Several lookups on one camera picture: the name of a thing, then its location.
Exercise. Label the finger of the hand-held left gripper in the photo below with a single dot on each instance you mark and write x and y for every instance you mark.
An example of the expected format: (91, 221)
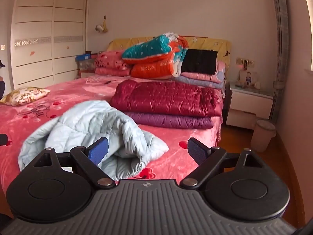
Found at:
(3, 139)

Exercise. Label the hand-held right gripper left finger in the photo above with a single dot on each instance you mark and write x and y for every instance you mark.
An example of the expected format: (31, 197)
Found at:
(99, 151)

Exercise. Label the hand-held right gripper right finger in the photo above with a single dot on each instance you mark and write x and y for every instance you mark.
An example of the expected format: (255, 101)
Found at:
(196, 151)

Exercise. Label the light blue down jacket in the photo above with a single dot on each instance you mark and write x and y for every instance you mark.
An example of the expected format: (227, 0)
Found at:
(97, 122)

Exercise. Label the folded purple quilt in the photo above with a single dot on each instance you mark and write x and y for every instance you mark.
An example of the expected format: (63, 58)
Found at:
(171, 121)

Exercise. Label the pink fleece bed blanket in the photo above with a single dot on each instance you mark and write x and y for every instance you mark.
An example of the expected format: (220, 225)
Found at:
(44, 117)

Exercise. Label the floral cream pillow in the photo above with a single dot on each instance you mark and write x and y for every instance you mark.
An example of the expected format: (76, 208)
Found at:
(23, 95)

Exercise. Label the magenta puffer jacket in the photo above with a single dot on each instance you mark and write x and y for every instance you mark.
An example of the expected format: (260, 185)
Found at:
(168, 98)

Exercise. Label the beige trash bin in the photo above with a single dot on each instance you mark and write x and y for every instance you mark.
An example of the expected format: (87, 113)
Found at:
(262, 134)

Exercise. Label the white nightstand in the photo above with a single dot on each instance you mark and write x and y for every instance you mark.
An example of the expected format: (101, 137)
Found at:
(249, 102)

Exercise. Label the folded pink and lavender blankets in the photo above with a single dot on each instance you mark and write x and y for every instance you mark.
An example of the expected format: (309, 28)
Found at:
(205, 77)

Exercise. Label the folded pink printed blanket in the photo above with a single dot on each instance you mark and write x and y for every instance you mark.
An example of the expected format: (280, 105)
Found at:
(110, 64)

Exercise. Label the black cloth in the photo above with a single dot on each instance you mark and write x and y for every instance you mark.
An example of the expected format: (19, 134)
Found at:
(200, 61)

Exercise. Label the blue storage box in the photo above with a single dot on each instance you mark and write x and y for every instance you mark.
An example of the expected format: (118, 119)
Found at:
(84, 57)

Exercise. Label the teal and orange quilt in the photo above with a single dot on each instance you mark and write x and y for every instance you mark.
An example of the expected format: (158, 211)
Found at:
(156, 53)

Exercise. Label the yellow wooden headboard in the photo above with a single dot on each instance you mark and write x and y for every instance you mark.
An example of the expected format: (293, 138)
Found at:
(220, 46)

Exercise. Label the white wardrobe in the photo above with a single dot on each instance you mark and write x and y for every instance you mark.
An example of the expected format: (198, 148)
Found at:
(46, 36)

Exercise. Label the grey patterned curtain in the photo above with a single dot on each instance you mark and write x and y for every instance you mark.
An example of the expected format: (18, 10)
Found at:
(280, 41)

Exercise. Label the photo frame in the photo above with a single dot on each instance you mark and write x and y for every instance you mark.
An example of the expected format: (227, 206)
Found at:
(249, 78)

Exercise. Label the wall switch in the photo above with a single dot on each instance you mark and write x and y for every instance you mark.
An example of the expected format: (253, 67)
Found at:
(3, 47)

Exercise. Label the wall outlet panel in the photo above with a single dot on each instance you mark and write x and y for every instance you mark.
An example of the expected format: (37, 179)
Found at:
(245, 62)

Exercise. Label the wall lamp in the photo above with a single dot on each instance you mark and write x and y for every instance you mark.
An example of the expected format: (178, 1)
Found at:
(101, 27)

